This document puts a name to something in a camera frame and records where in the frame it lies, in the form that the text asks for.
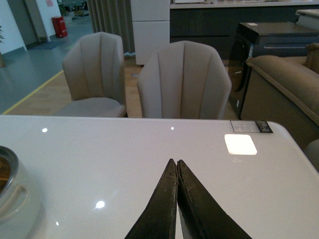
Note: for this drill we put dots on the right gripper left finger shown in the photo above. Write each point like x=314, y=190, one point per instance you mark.
x=158, y=220

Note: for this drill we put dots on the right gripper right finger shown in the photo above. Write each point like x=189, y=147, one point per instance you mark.
x=203, y=216

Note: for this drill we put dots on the white electric cooking pot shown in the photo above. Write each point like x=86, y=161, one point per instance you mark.
x=19, y=197

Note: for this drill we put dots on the table label sticker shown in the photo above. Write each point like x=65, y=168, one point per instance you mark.
x=260, y=126

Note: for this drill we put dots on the grey chair at right edge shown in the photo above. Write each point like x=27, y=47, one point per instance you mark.
x=312, y=153

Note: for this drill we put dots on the beige chair right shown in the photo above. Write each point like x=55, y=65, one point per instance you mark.
x=184, y=80

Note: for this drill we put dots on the beige chair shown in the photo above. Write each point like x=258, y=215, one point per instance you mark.
x=184, y=80
x=94, y=69

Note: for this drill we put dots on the brown sofa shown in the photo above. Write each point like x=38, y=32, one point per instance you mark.
x=285, y=90

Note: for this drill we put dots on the beige chair left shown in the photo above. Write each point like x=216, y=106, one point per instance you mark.
x=94, y=69

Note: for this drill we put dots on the dark kitchen counter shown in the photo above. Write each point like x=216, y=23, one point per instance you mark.
x=215, y=24

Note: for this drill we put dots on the black washing machine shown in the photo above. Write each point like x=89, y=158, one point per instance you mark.
x=283, y=39

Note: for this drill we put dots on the white pillar cabinet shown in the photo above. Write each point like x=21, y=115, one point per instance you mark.
x=151, y=27

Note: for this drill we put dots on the blue door mat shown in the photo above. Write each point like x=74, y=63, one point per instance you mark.
x=48, y=45

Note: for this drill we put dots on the grey curtain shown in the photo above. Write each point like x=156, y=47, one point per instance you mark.
x=115, y=17

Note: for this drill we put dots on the red fire extinguisher box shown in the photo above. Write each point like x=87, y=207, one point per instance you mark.
x=59, y=26

